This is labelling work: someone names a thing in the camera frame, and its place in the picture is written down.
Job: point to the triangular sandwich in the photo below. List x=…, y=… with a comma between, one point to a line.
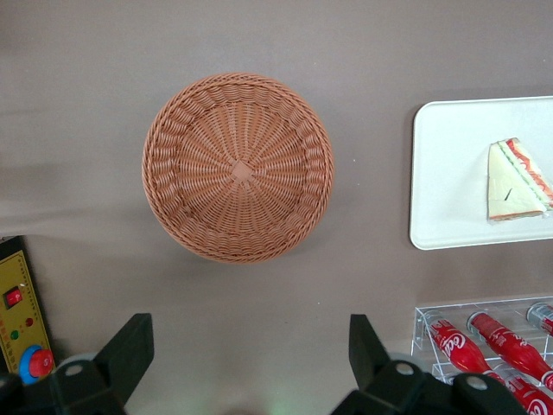
x=510, y=186

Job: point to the clear acrylic bottle rack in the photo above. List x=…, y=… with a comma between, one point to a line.
x=421, y=328

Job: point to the red Coca-Cola bottle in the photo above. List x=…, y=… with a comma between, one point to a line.
x=529, y=395
x=543, y=317
x=458, y=350
x=510, y=346

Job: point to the yellow and black control box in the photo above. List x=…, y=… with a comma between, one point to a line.
x=19, y=276

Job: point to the red emergency stop button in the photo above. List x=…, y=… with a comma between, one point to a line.
x=39, y=363

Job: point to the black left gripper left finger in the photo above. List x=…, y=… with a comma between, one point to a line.
x=125, y=359

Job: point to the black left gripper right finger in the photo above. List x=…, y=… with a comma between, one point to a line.
x=371, y=376

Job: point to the round brown wicker basket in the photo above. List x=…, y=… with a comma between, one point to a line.
x=237, y=168

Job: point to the cream rectangular plastic tray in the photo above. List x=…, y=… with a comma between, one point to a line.
x=449, y=181

